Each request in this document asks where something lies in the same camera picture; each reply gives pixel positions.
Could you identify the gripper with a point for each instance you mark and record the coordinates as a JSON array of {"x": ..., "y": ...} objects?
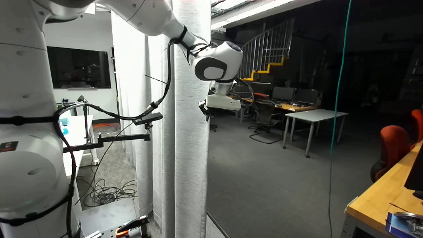
[{"x": 205, "y": 109}]

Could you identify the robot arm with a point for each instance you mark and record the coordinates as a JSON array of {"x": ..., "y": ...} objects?
[{"x": 26, "y": 99}]

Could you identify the white curtain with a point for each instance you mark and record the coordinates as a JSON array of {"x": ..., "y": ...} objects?
[{"x": 188, "y": 148}]

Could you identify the orange office chair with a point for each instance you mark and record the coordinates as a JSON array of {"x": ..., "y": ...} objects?
[{"x": 261, "y": 96}]

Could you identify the black office chair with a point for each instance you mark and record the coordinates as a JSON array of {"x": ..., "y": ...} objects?
[{"x": 266, "y": 114}]

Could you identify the staircase with metal railing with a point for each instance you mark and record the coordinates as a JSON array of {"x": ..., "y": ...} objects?
[{"x": 267, "y": 46}]

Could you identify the row of monitors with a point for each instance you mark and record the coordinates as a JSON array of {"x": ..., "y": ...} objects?
[{"x": 294, "y": 94}]

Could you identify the wooden desk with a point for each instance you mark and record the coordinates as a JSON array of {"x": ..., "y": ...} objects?
[{"x": 295, "y": 107}]

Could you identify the grey table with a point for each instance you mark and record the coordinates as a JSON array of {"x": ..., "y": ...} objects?
[{"x": 314, "y": 116}]

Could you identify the white table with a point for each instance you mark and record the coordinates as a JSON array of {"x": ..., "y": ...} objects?
[{"x": 77, "y": 132}]

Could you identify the black and orange clamp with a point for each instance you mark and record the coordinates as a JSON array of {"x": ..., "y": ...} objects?
[{"x": 132, "y": 226}]

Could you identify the wooden workbench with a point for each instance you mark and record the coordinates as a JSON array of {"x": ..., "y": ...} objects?
[{"x": 383, "y": 195}]

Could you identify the black monitor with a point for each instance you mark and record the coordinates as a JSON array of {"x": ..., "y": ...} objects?
[{"x": 416, "y": 175}]

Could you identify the blue box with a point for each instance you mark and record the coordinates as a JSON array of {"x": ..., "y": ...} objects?
[{"x": 395, "y": 226}]

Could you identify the silver metal tool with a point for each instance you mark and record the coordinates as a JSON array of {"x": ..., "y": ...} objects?
[{"x": 411, "y": 219}]

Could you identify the camera on mount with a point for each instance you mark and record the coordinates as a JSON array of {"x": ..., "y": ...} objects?
[{"x": 148, "y": 118}]

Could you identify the small camera on pole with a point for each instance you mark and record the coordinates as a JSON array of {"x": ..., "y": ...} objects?
[{"x": 85, "y": 112}]

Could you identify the wall screen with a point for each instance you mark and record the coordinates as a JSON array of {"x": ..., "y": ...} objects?
[{"x": 79, "y": 67}]

